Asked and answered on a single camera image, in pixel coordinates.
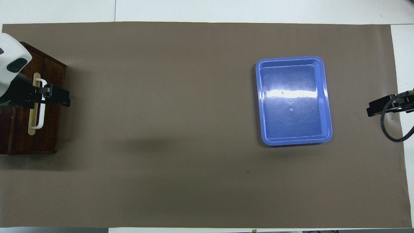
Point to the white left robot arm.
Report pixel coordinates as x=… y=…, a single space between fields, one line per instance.
x=9 y=55

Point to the wooden drawer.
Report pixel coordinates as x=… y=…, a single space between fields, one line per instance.
x=19 y=129

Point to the blue plastic tray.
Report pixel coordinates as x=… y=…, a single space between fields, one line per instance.
x=292 y=123

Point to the dark brown wooden cabinet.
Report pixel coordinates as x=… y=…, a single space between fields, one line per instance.
x=53 y=129

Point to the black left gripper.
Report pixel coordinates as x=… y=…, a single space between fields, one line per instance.
x=59 y=96

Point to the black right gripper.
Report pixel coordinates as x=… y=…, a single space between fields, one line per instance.
x=376 y=108

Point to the brown paper table mat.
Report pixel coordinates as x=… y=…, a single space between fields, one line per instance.
x=194 y=181

